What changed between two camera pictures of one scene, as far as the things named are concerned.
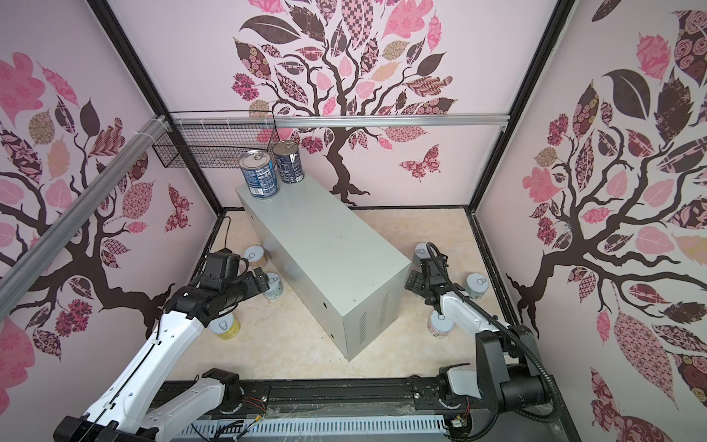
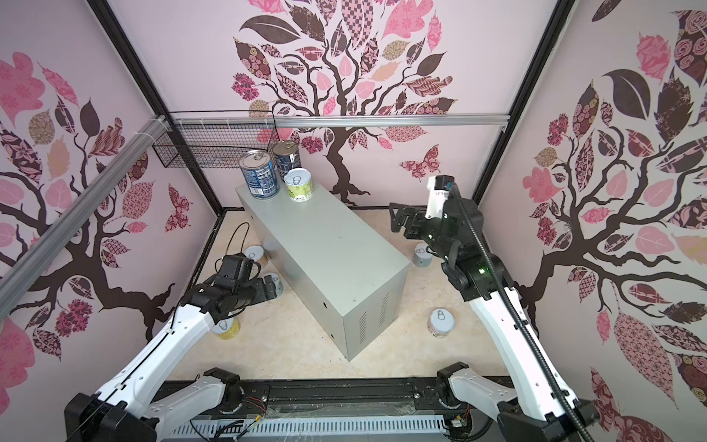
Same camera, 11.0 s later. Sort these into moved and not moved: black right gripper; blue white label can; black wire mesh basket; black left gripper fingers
Moved: black right gripper
Not moved: blue white label can; black left gripper fingers; black wire mesh basket
